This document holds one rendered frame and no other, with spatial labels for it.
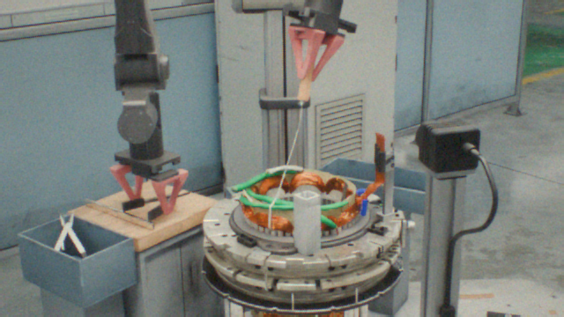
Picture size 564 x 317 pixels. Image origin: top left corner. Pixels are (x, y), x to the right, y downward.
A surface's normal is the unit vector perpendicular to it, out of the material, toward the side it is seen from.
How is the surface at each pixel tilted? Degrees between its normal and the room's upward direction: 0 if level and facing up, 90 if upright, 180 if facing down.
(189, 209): 0
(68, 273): 90
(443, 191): 90
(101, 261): 90
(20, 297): 0
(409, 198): 90
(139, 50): 107
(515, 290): 0
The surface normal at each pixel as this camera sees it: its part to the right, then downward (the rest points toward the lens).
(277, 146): 0.05, 0.34
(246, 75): -0.77, 0.23
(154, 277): 0.77, 0.20
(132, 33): 0.05, 0.59
